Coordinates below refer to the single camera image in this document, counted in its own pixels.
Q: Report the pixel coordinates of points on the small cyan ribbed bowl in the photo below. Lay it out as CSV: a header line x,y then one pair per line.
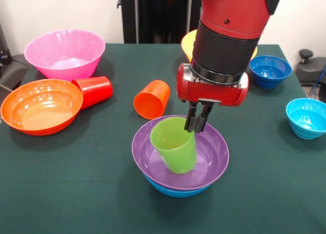
x,y
307,119

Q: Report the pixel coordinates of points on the large pink bowl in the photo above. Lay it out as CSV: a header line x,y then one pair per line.
x,y
63,53

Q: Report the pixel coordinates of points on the green cup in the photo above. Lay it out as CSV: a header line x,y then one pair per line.
x,y
175,147

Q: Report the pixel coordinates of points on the small dark blue bowl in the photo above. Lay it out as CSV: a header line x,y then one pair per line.
x,y
270,71

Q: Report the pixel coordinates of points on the red cup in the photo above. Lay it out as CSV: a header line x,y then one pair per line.
x,y
94,90

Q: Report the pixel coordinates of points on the black stand base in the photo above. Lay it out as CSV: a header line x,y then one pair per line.
x,y
10,71
310,66

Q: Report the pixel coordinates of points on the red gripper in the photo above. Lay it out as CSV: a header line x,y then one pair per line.
x,y
211,92

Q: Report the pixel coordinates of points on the dark green tablecloth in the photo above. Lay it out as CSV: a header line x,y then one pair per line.
x,y
76,193

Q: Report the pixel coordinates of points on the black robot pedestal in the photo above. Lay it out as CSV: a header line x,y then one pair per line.
x,y
163,20

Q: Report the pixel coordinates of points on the purple bowl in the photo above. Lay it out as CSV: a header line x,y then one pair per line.
x,y
216,147

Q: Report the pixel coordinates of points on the orange cup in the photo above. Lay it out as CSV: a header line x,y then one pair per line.
x,y
151,99

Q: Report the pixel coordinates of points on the large yellow bowl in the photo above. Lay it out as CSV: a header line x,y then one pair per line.
x,y
187,44

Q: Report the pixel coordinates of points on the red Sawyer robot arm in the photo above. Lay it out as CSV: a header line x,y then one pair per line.
x,y
229,28

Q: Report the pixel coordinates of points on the orange bowl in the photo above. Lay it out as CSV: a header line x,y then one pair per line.
x,y
40,109

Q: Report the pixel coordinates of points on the sky blue bowl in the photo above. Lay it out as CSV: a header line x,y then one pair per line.
x,y
175,192

